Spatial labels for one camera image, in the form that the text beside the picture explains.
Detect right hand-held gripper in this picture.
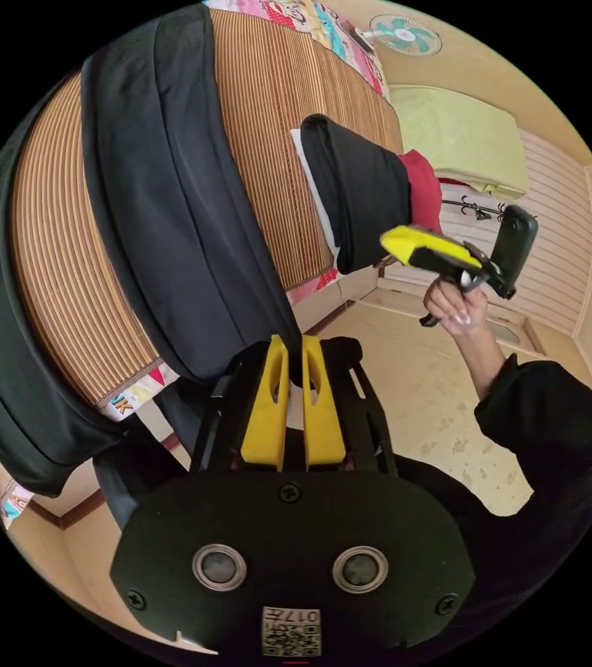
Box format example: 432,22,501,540
381,224,518,328

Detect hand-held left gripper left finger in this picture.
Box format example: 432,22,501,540
240,335,290,473

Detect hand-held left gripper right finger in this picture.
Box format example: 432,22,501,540
302,336,347,468

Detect black pants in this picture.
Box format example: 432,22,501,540
0,2,365,501

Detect person's right forearm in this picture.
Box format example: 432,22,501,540
452,329,520,403

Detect person's right hand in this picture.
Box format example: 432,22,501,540
422,276,490,338

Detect black coat stand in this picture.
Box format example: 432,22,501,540
441,195,513,222

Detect pile of clothes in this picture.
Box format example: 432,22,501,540
289,113,445,277

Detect light green folded blanket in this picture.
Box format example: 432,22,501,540
388,84,530,201

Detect bed with woven mat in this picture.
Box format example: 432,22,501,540
0,0,406,530

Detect teal electric fan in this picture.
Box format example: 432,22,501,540
352,12,443,57

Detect person's body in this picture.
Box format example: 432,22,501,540
389,353,592,647

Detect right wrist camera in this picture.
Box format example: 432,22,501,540
489,204,540,294

